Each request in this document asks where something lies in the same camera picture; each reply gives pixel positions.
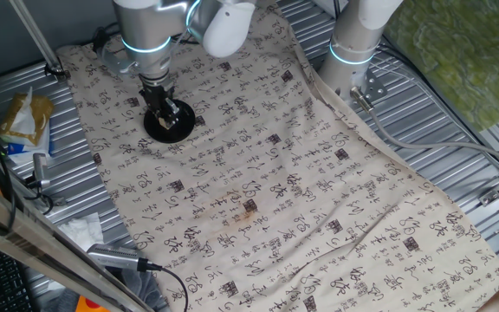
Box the yellow tissue pack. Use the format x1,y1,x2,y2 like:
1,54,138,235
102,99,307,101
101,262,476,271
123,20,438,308
0,86,55,147

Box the black mount cable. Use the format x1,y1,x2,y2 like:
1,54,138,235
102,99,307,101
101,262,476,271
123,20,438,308
26,179,55,217

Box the thick black gripper cable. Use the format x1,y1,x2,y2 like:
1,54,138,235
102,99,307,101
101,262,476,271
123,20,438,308
169,34,201,47

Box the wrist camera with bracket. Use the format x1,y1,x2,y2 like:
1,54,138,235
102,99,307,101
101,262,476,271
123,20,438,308
92,25,140,75

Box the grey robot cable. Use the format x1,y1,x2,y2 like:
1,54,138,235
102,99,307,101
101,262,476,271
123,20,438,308
349,86,499,174

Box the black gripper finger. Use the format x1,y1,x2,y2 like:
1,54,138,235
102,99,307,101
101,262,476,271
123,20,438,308
153,106,169,130
165,98,182,127

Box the aluminium frame beam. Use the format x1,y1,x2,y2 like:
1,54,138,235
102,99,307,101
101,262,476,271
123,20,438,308
0,172,155,312

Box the black round dish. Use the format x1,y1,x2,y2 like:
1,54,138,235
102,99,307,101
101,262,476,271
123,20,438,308
143,98,197,145

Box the aluminium pole with clamp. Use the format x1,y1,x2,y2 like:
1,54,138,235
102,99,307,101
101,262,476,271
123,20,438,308
9,0,67,81

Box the orange emergency stop box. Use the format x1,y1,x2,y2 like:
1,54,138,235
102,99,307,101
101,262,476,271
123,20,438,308
75,296,112,312

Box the crumpled white tissue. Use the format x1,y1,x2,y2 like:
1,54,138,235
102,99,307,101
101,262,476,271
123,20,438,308
57,211,106,252

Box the silver depth camera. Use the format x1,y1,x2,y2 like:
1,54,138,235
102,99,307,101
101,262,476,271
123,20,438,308
87,244,142,272

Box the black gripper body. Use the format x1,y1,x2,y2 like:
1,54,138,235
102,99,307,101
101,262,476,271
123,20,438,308
139,80,176,112

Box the beige calligraphy print cloth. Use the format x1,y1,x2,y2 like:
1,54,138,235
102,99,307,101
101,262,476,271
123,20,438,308
55,0,499,312

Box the black camera cable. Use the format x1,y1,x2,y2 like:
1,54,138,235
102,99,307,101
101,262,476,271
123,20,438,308
139,258,190,312

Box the silver camera on black mount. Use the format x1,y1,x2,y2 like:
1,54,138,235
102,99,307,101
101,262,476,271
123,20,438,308
26,152,54,190

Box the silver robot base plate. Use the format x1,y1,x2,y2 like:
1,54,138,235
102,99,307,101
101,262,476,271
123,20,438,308
340,68,389,107

